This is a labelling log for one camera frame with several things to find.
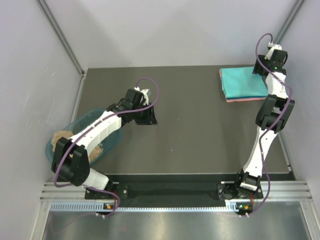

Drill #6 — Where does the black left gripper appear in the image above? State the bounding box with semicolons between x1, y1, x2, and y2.
132;102;157;125

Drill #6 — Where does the teal green t shirt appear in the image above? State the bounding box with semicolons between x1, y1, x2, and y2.
220;66;268;99

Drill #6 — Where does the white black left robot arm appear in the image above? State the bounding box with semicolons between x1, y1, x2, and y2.
51;86;158;199

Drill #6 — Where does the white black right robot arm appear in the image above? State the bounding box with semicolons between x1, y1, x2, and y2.
233;42;295;198

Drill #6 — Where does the folded blue t shirt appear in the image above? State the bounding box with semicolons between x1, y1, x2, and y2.
224;95;266;102

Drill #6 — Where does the crumpled beige t shirt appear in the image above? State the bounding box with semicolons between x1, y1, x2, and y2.
51;130;104;164

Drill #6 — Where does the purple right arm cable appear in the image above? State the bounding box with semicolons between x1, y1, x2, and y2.
239;32;295;216

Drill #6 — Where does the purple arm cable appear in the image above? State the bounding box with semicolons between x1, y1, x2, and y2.
239;32;295;216
53;77;160;217

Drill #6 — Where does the right aluminium corner post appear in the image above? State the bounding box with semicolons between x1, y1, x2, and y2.
258;0;307;72

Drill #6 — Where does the aluminium corner post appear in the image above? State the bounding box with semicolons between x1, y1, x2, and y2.
258;0;307;72
36;0;85;76

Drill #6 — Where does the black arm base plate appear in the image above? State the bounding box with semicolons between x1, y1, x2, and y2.
84;174;264;203

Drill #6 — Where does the grey slotted cable duct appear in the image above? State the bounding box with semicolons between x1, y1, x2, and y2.
50;202;252;213

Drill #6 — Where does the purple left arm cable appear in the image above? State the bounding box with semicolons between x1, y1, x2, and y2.
53;77;160;217

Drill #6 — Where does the left aluminium corner post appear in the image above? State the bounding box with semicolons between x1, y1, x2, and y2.
36;0;85;76

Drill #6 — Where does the aluminium frame rail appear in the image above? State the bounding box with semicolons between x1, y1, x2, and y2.
40;181;313;202

